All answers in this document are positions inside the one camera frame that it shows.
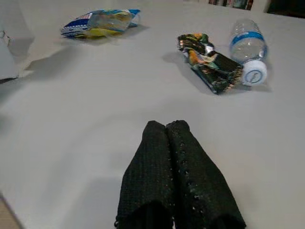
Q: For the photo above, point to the clear plastic water bottle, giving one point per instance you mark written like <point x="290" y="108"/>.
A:
<point x="247" y="45"/>

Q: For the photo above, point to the dark green snack wrapper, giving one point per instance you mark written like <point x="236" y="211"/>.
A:
<point x="214" y="64"/>

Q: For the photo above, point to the brown cardboard box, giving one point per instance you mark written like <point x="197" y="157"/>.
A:
<point x="7" y="214"/>

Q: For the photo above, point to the row of books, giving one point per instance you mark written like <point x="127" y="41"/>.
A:
<point x="226" y="3"/>

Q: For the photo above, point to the white paper bag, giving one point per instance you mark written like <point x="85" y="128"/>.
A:
<point x="7" y="55"/>

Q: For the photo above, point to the blue yellow snack bag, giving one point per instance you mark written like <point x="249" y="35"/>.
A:
<point x="100" y="23"/>

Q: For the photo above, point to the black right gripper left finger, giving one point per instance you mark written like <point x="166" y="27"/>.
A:
<point x="147" y="179"/>

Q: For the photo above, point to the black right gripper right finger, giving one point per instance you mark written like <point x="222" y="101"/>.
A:
<point x="200" y="190"/>

